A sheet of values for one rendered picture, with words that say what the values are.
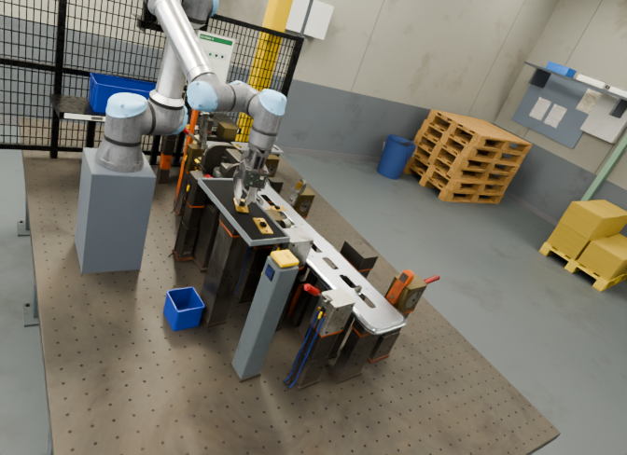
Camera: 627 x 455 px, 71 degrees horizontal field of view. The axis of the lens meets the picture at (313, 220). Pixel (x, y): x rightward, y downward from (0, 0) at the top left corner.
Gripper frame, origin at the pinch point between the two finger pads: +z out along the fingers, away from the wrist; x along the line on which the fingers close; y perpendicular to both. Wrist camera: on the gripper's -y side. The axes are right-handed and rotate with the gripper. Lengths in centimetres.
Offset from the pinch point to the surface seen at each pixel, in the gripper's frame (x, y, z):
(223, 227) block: -3.6, 0.0, 10.4
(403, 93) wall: 283, -417, 16
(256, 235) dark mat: 2.5, 15.6, 2.3
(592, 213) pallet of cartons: 441, -199, 49
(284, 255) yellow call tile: 9.3, 24.0, 2.2
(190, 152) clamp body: -11, -67, 15
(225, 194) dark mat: -4.2, -6.9, 2.3
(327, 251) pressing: 38.3, -5.7, 18.2
